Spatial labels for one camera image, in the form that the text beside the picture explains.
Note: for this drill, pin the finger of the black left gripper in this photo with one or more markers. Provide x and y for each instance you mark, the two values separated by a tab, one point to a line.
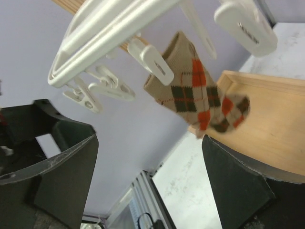
20	126

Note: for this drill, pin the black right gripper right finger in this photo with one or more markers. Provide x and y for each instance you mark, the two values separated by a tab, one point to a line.
250	194

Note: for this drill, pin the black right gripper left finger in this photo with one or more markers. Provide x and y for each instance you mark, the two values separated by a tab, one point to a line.
55	188

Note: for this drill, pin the argyle sock beige orange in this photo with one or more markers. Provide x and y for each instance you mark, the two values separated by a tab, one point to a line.
193	95

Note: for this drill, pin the white plastic clip hanger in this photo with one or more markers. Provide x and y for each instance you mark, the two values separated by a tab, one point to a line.
143	43

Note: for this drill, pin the wooden hanger stand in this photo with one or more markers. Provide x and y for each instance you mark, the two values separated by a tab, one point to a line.
272	133

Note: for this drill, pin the aluminium frame post left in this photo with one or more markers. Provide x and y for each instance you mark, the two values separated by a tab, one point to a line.
267	13

